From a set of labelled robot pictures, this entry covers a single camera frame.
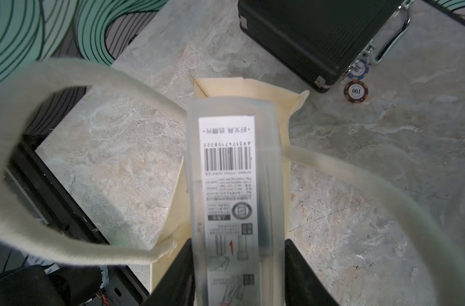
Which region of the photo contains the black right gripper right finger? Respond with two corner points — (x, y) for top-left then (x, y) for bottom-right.
(285, 239), (339, 306)

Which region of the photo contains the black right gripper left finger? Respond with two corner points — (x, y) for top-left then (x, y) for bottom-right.
(141, 238), (195, 306)

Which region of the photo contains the clear case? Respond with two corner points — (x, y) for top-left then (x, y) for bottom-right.
(185, 96), (286, 305)

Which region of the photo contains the cream canvas tote bag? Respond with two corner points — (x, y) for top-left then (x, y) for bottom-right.
(0, 58), (465, 305)

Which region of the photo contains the red poker chip 100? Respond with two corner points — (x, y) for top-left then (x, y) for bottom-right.
(344, 79), (369, 104)

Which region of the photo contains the blue poker chip 10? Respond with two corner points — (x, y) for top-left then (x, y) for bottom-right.
(348, 59), (369, 80)

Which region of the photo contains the black case with latches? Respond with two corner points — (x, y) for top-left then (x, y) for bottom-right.
(238, 0), (412, 93)

